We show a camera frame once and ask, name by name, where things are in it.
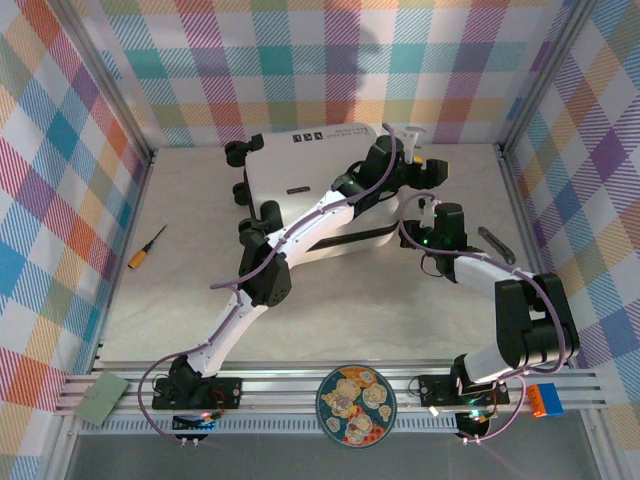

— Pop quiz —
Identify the white hard-shell suitcase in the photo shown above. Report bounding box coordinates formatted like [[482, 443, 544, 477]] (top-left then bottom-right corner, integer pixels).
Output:
[[224, 122, 401, 261]]

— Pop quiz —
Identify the grey slotted metal bar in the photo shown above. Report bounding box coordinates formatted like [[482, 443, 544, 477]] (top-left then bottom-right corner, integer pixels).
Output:
[[477, 225, 516, 265]]

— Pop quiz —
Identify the small black controller board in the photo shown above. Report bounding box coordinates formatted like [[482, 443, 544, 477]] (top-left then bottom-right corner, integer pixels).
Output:
[[455, 408, 494, 445], [172, 412, 216, 448]]

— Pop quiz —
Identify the orange and blue toy brick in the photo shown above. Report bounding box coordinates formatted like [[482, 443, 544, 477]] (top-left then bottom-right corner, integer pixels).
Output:
[[528, 382, 565, 419]]

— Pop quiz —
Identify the round bear-print plate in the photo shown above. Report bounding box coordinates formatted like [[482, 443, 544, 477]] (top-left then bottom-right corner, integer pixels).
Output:
[[317, 365, 398, 448]]

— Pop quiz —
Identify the green card pad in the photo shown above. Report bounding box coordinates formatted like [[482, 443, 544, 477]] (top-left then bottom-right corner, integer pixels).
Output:
[[74, 372, 130, 426]]

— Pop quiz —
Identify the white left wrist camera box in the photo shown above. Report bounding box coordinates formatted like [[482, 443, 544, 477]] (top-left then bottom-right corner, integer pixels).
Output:
[[399, 126, 427, 164]]

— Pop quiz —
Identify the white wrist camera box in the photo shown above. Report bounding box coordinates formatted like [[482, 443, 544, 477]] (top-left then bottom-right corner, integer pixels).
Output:
[[399, 126, 427, 164], [418, 196, 437, 230]]

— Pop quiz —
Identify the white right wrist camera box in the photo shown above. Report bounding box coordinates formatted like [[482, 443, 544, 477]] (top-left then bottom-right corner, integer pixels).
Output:
[[418, 196, 437, 230]]

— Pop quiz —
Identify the aluminium side rail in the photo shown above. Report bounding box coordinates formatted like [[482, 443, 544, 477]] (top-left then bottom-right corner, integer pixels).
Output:
[[497, 144, 576, 371]]

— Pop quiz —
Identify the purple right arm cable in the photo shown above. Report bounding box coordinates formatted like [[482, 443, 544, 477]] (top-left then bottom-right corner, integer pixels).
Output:
[[398, 192, 571, 444]]

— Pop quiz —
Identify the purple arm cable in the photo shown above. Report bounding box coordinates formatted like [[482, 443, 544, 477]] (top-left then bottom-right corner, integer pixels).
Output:
[[137, 122, 401, 444], [398, 192, 571, 444]]

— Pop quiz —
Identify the aluminium corner post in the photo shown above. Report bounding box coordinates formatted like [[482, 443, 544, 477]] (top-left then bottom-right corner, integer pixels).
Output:
[[499, 0, 599, 156], [52, 0, 154, 161]]

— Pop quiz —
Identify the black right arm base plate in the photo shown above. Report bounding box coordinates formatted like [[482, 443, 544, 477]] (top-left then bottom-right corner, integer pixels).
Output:
[[418, 374, 511, 407]]

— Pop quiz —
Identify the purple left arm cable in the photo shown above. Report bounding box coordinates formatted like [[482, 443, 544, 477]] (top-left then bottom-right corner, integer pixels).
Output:
[[137, 122, 401, 444]]

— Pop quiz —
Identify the aluminium rail frame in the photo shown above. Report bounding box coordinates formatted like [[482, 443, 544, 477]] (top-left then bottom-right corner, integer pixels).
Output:
[[54, 367, 611, 441]]

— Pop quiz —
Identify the orange-handled screwdriver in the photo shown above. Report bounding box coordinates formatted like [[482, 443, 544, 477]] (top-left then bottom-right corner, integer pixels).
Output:
[[127, 224, 169, 270]]

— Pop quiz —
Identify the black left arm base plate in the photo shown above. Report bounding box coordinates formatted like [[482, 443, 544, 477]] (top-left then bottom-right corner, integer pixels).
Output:
[[152, 377, 243, 411]]

